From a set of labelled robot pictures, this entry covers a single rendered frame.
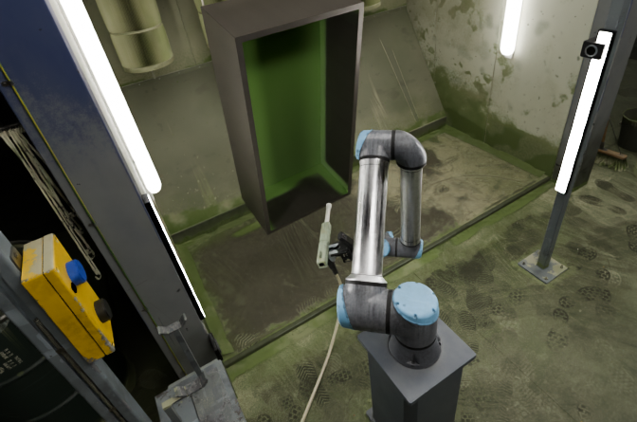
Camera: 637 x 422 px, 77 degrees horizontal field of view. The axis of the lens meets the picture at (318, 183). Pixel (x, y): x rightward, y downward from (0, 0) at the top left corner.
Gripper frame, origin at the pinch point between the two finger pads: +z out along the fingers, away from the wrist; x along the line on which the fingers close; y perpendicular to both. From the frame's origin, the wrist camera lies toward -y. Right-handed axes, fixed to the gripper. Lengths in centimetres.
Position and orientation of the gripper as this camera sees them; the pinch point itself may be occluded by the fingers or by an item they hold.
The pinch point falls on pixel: (323, 251)
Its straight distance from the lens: 211.1
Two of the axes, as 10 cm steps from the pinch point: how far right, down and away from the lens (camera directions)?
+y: 3.5, 7.9, 5.0
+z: -9.3, 2.5, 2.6
